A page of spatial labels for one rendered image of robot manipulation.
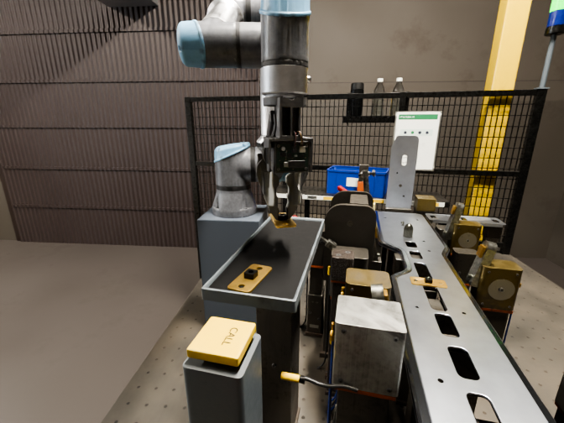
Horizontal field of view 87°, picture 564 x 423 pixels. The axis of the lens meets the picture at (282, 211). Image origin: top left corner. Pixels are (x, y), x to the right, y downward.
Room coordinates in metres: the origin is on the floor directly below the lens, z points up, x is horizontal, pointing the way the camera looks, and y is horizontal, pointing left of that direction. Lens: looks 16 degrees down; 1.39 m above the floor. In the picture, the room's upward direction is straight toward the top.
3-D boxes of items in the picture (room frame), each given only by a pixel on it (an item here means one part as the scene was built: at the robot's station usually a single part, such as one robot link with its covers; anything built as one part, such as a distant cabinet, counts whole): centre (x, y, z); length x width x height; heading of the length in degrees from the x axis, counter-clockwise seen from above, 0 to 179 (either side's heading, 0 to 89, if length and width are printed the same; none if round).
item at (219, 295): (0.54, 0.01, 1.16); 0.37 x 0.14 x 0.02; 166
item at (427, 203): (1.37, -0.68, 0.88); 0.08 x 0.08 x 0.36; 76
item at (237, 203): (0.99, 0.16, 1.15); 0.15 x 0.15 x 0.10
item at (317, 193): (1.61, -0.39, 1.01); 0.90 x 0.22 x 0.03; 76
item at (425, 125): (1.65, -0.71, 1.30); 0.23 x 0.02 x 0.31; 76
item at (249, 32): (0.62, 0.02, 1.53); 0.11 x 0.11 x 0.08; 4
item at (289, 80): (0.52, -0.01, 1.45); 0.08 x 0.08 x 0.05
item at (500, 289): (0.70, -0.57, 0.87); 0.12 x 0.07 x 0.35; 76
